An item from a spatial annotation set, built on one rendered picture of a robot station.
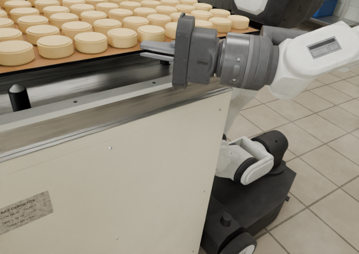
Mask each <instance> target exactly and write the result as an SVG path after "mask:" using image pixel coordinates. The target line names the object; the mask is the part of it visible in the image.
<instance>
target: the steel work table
mask: <svg viewBox="0 0 359 254"><path fill-rule="evenodd" d="M349 1H350V0H345V3H344V6H343V8H342V10H341V13H340V16H335V15H332V16H325V17H317V18H316V17H311V18H310V19H312V20H316V21H319V22H322V23H324V24H328V25H331V24H335V23H336V22H340V21H343V22H344V23H346V24H347V25H349V26H351V25H358V24H359V22H356V21H352V20H349V19H345V18H344V15H345V12H346V10H347V7H348V4H349Z"/></svg>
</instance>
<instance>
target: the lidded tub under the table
mask: <svg viewBox="0 0 359 254"><path fill-rule="evenodd" d="M337 2H338V0H324V2H323V4H322V6H321V7H320V9H319V10H318V11H317V12H316V13H315V14H314V15H313V16H312V17H316V18H317V17H325V16H332V15H333V13H334V9H335V7H336V4H337Z"/></svg>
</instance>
